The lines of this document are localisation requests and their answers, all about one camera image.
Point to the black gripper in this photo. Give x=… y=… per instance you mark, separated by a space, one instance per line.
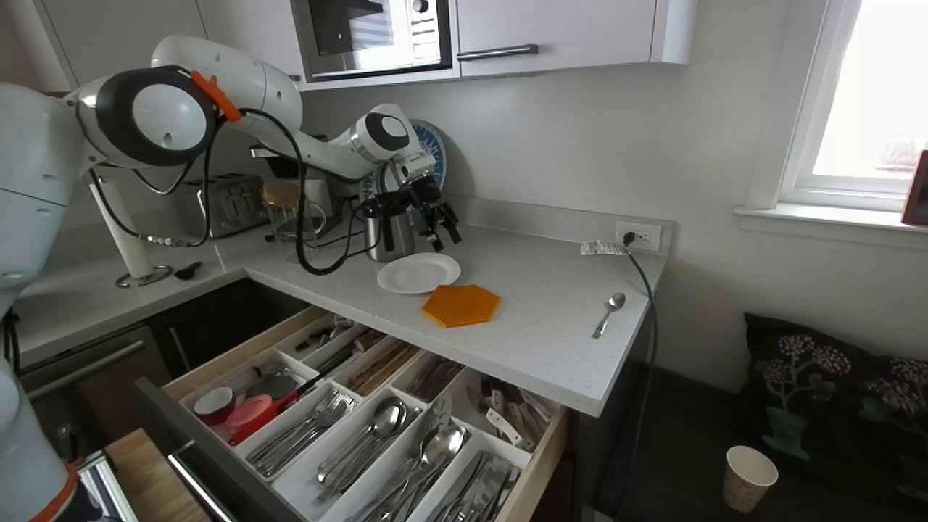
x=424 y=204

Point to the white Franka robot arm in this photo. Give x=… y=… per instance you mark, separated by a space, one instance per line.
x=242 y=82

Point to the small white plate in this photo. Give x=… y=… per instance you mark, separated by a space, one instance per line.
x=419 y=272

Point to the blue white decorative plate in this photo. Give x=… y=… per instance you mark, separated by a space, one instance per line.
x=437 y=153

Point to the grey round mat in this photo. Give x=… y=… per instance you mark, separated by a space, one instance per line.
x=276 y=380

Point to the wooden kitchen drawer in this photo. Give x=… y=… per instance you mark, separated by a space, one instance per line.
x=221 y=362

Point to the grey drawer front panel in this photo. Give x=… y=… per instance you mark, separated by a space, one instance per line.
x=184 y=424

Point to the small silver teaspoon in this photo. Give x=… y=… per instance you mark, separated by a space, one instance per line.
x=612 y=301

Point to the silver metal spoon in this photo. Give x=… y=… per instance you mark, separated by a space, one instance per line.
x=383 y=417

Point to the steel and black coffee machine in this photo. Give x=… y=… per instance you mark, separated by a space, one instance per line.
x=234 y=206

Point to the large silver spoon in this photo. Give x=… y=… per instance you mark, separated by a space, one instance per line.
x=442 y=448

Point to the built-in steel microwave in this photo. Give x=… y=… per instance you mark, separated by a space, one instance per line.
x=371 y=33

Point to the silver metal fork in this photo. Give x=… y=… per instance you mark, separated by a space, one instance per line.
x=310 y=439
x=290 y=435

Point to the wide white cabinet door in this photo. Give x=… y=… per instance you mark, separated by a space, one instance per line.
x=570 y=23

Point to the silver table knife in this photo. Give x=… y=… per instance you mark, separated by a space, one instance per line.
x=483 y=488

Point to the pink round silicone lid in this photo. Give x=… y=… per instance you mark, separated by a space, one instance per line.
x=235 y=411

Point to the white upper cabinet door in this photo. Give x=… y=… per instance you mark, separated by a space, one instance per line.
x=118 y=23
x=261 y=23

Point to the white cutlery tray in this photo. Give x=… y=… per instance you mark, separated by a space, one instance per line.
x=290 y=482

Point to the white leaning board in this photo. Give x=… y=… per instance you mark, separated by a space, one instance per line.
x=126 y=242

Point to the dark floral cushion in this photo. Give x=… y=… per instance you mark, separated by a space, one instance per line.
x=841 y=406

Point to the white framed window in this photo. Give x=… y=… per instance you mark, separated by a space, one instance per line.
x=872 y=87

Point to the white wall outlet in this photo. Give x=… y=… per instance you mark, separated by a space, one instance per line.
x=640 y=236

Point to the small picture frame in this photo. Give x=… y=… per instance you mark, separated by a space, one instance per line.
x=917 y=191

